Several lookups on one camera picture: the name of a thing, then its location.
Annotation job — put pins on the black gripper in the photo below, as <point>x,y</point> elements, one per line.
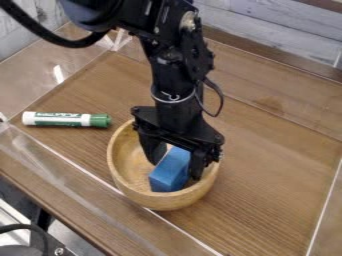
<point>175,122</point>

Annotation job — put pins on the blue rectangular block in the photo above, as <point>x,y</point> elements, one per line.
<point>169,175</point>

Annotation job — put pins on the brown wooden bowl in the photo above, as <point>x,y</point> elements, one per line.
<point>129,169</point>

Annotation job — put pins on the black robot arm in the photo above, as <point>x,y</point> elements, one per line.
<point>167,26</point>

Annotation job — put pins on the green and white marker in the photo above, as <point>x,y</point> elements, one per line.
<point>65,119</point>

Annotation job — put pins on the clear acrylic tray wall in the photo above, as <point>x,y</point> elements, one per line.
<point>86,204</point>

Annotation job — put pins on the clear acrylic corner bracket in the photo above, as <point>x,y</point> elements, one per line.
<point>115,40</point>

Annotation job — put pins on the black table clamp with cable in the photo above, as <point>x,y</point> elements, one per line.
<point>40,244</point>

